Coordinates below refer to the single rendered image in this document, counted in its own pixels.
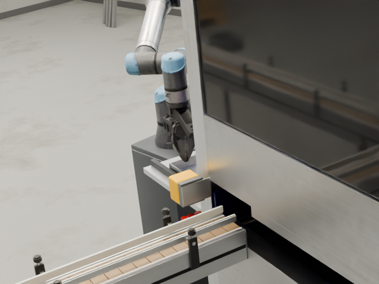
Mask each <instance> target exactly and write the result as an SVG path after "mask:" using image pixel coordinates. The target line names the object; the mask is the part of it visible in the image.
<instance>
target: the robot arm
mask: <svg viewBox="0 0 379 284"><path fill-rule="evenodd" d="M172 7H180V0H146V8H147V9H146V13H145V16H144V20H143V24H142V28H141V31H140V35H139V39H138V43H137V46H136V49H135V53H133V52H132V53H128V54H127V55H126V57H125V68H126V71H127V73H128V74H129V75H134V76H140V75H154V74H162V75H163V80H164V85H163V86H161V87H159V88H157V89H156V91H155V93H154V97H155V100H154V103H155V108H156V117H157V131H156V136H155V144H156V145H157V146H158V147H159V148H163V149H174V150H175V151H176V152H177V153H178V155H179V156H180V158H181V159H182V160H183V161H184V162H188V161H189V159H190V157H191V155H192V152H193V149H194V147H195V141H194V135H193V124H192V113H191V102H190V91H189V85H187V63H186V52H185V48H178V49H176V50H175V51H166V52H158V48H159V45H160V40H161V36H162V31H163V28H164V24H165V20H166V15H167V14H168V13H169V12H170V10H171V8H172ZM184 149H185V150H186V151H185V150H184Z"/></svg>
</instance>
